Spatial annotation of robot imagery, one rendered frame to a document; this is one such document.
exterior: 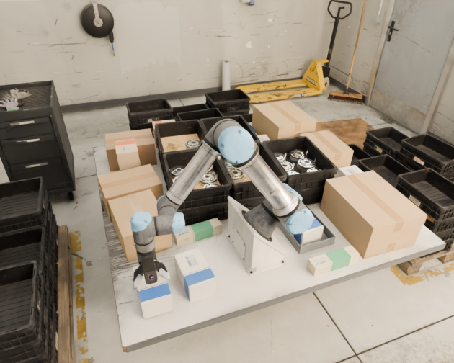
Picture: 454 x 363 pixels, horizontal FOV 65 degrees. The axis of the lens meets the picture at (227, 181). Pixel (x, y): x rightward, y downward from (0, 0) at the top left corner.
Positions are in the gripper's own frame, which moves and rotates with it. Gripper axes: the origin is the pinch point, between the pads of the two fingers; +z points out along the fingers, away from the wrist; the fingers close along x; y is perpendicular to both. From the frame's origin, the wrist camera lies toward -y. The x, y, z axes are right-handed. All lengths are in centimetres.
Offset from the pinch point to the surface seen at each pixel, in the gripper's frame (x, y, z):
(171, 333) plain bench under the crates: -3.0, -18.6, 8.1
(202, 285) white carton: -19.4, -7.6, -0.3
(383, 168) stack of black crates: -205, 87, 40
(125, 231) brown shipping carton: 6.1, 26.7, -8.7
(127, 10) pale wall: -50, 381, -42
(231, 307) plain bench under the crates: -28.8, -16.4, 7.7
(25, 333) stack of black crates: 54, 12, 22
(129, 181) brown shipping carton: -1, 65, -9
